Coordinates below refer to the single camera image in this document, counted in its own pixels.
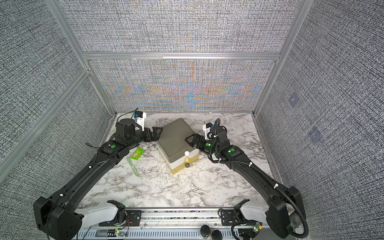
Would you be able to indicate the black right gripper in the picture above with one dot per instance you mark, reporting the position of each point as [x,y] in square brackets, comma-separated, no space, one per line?
[197,137]

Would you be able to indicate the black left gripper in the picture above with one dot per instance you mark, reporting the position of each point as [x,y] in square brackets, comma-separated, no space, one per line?
[150,138]

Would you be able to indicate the grey three-drawer storage box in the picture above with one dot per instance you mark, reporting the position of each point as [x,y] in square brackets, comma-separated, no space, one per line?
[174,149]

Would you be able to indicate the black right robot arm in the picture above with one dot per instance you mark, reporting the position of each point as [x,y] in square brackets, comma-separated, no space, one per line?
[286,213]

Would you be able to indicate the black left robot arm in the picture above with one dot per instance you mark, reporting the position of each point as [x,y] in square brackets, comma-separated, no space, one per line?
[59,216]

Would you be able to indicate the green snack packet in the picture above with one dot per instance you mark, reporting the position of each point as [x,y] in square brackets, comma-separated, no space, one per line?
[137,154]

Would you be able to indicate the black round knob left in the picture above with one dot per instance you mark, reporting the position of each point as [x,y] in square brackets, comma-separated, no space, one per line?
[205,231]

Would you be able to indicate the black round knob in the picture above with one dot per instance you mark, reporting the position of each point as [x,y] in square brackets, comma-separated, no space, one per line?
[216,235]
[205,231]

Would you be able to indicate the black round knob right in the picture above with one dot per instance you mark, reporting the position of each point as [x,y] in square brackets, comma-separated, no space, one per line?
[216,235]

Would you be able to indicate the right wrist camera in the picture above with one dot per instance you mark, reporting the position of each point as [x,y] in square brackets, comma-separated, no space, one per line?
[208,131]

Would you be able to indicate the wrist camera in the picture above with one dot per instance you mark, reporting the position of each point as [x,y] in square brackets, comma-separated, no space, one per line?
[208,131]
[140,118]

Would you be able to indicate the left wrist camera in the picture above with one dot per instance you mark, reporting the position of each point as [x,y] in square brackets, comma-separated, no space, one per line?
[140,118]

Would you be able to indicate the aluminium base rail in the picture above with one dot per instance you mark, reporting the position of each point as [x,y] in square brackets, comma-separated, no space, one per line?
[179,224]

